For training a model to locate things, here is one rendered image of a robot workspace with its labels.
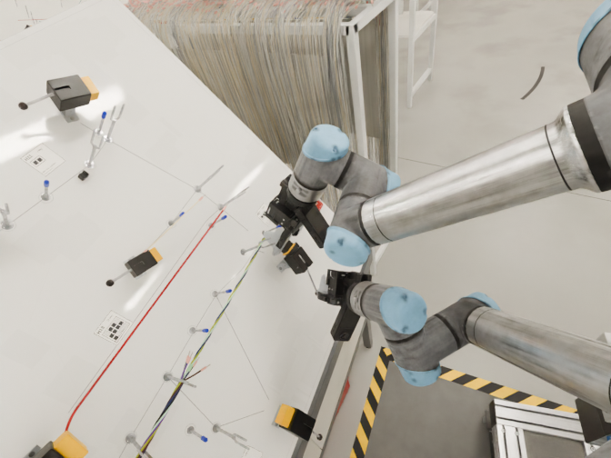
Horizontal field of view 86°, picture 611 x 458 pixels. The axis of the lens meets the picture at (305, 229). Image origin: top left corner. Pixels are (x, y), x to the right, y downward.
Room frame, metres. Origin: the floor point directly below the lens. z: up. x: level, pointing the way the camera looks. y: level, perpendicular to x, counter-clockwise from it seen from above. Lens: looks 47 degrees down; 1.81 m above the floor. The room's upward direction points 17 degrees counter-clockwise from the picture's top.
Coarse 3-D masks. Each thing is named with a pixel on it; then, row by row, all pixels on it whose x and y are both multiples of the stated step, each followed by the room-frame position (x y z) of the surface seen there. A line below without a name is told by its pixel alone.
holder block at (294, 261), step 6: (300, 246) 0.55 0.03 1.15; (300, 252) 0.54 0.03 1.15; (288, 258) 0.53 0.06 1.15; (294, 258) 0.52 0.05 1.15; (300, 258) 0.53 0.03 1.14; (306, 258) 0.53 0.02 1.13; (288, 264) 0.53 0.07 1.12; (294, 264) 0.52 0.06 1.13; (300, 264) 0.51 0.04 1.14; (306, 264) 0.52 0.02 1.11; (294, 270) 0.52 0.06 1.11; (300, 270) 0.51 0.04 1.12
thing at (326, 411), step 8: (360, 320) 0.63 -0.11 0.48; (360, 328) 0.62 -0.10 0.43; (352, 336) 0.55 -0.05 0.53; (344, 344) 0.50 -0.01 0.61; (352, 344) 0.54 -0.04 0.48; (344, 352) 0.49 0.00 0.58; (352, 352) 0.53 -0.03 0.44; (344, 360) 0.47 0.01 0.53; (336, 368) 0.43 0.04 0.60; (344, 368) 0.46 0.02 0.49; (336, 376) 0.41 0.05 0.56; (344, 376) 0.45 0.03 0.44; (328, 384) 0.37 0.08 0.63; (336, 384) 0.40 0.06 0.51; (328, 392) 0.36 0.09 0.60; (336, 392) 0.39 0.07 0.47; (328, 400) 0.35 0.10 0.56; (336, 400) 0.37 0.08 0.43; (320, 408) 0.31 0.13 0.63; (328, 408) 0.33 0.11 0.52; (320, 416) 0.30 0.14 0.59; (328, 416) 0.32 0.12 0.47; (320, 424) 0.28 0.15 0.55; (328, 424) 0.30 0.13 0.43; (320, 432) 0.27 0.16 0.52; (312, 440) 0.24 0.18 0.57
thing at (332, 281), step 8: (328, 272) 0.45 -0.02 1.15; (336, 272) 0.43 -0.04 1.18; (344, 272) 0.43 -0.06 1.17; (352, 272) 0.42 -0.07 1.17; (328, 280) 0.44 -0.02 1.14; (336, 280) 0.41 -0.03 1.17; (344, 280) 0.41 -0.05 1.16; (352, 280) 0.39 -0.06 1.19; (360, 280) 0.38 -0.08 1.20; (368, 280) 0.38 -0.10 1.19; (328, 288) 0.42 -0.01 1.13; (336, 288) 0.40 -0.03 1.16; (344, 288) 0.40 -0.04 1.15; (352, 288) 0.36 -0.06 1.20; (328, 296) 0.40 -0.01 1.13; (336, 296) 0.39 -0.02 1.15; (344, 296) 0.38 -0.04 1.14; (336, 304) 0.37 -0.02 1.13
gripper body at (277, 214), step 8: (288, 176) 0.57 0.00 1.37; (280, 184) 0.56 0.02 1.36; (280, 192) 0.58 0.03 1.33; (288, 192) 0.53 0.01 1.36; (272, 200) 0.56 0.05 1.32; (280, 200) 0.56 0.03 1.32; (288, 200) 0.55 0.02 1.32; (296, 200) 0.51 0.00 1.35; (272, 208) 0.55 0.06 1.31; (280, 208) 0.54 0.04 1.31; (288, 208) 0.55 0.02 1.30; (272, 216) 0.56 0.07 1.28; (280, 216) 0.54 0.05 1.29; (288, 216) 0.52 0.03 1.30; (296, 216) 0.52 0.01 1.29; (280, 224) 0.54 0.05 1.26; (288, 224) 0.52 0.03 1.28; (296, 224) 0.51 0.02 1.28
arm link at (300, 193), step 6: (294, 180) 0.52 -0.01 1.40; (288, 186) 0.53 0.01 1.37; (294, 186) 0.52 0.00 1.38; (300, 186) 0.50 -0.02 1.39; (294, 192) 0.51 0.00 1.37; (300, 192) 0.50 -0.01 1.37; (306, 192) 0.49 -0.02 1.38; (312, 192) 0.49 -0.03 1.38; (318, 192) 0.49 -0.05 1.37; (300, 198) 0.50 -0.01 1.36; (306, 198) 0.50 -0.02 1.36; (312, 198) 0.50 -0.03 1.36; (318, 198) 0.50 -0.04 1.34
